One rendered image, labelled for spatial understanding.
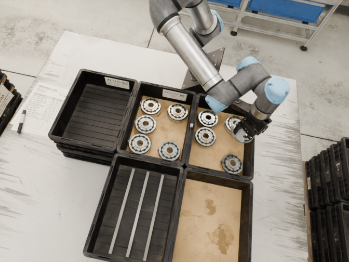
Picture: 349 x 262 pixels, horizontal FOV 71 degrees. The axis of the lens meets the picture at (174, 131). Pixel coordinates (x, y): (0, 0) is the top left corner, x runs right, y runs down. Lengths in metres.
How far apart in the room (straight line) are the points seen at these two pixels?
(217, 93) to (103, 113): 0.65
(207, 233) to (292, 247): 0.45
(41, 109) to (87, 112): 0.33
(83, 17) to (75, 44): 1.38
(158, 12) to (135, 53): 0.83
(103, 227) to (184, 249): 0.34
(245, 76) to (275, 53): 2.26
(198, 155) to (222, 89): 0.43
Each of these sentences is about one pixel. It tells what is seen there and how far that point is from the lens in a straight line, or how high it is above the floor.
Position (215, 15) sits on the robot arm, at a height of 1.17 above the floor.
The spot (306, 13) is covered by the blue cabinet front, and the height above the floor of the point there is 0.41.
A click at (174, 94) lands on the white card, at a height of 0.89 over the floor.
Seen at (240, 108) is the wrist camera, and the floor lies 1.14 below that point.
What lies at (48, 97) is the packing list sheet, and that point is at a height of 0.70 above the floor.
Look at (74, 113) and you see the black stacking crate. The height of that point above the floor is 0.83.
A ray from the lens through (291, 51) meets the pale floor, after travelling 3.24.
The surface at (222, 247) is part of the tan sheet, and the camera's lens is 1.12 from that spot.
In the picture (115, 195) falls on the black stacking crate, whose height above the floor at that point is 0.83.
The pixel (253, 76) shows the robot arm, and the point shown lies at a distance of 0.86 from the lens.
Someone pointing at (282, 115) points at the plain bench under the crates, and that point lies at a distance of 1.64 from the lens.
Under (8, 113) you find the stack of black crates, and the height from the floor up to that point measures 0.27.
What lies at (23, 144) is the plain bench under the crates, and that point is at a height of 0.70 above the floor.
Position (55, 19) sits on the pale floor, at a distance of 3.21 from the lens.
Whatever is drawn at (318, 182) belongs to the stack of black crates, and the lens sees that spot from 2.07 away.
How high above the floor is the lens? 1.91
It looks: 61 degrees down
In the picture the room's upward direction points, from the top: 12 degrees clockwise
